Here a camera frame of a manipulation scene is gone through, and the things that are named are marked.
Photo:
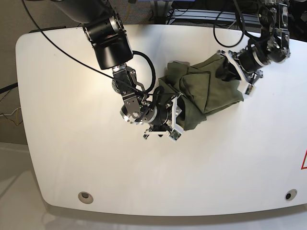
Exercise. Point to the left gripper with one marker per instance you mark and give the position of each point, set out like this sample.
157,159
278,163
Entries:
250,61

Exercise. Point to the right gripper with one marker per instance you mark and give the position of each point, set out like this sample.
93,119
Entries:
133,117

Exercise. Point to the olive green T-shirt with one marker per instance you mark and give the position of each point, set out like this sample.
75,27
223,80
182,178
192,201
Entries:
203,94

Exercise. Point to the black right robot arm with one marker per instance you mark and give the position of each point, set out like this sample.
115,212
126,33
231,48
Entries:
105,31

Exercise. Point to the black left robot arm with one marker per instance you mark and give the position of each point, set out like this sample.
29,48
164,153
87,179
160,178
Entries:
271,46

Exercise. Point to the left table grommet hole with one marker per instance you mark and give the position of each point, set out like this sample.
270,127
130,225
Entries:
85,197

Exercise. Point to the table grommet hole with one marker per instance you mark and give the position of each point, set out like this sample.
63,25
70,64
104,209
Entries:
85,197
290,195

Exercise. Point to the red warning triangle sticker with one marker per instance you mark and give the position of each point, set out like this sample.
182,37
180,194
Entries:
304,163

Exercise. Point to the right table grommet hole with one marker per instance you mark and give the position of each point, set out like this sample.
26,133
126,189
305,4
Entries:
290,195

